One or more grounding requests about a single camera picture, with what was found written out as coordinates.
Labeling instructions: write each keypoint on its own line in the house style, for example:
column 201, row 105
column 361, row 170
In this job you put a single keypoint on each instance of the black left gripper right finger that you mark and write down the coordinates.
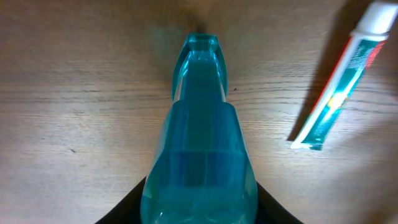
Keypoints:
column 270, row 211

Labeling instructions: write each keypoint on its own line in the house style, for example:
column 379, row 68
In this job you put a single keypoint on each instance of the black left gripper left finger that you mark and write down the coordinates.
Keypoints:
column 127, row 211

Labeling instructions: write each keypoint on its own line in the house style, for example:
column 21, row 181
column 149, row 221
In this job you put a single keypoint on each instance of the teal mouthwash bottle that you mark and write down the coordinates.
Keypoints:
column 201, row 171

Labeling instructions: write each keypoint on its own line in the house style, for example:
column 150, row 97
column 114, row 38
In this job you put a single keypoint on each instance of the teal white toothpaste tube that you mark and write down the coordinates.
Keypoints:
column 362, row 47

